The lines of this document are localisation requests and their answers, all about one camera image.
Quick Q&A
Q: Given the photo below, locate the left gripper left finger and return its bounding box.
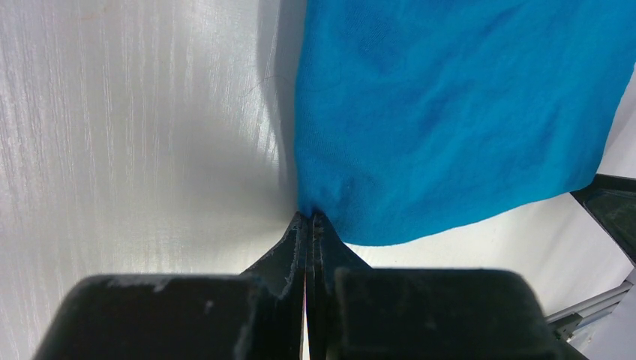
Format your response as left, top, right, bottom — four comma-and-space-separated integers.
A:
34, 214, 308, 359

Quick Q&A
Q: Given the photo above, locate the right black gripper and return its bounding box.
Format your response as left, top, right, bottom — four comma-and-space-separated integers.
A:
571, 174, 635, 263

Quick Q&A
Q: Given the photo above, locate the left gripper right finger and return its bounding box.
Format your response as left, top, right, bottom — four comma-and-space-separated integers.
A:
308, 214, 581, 359

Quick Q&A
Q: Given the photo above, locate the blue t-shirt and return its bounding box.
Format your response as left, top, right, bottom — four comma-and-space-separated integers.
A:
294, 1, 635, 246

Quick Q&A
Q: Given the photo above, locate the aluminium frame rail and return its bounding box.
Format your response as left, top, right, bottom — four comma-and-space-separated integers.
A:
546, 280, 633, 340

